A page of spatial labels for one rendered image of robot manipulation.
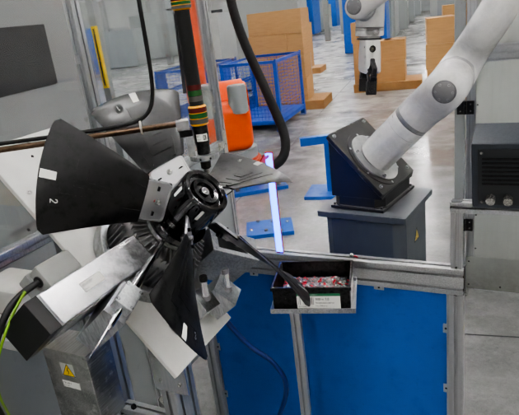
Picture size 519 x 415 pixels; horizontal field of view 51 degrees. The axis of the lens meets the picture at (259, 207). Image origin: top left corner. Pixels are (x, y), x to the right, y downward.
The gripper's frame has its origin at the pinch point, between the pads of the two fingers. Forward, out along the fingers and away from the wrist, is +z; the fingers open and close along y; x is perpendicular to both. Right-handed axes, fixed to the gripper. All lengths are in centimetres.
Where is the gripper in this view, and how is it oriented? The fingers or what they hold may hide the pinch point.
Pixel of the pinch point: (367, 90)
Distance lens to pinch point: 177.1
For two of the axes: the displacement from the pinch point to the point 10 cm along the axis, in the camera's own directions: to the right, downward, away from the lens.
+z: 0.3, 9.5, 3.2
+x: -10.0, 0.4, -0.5
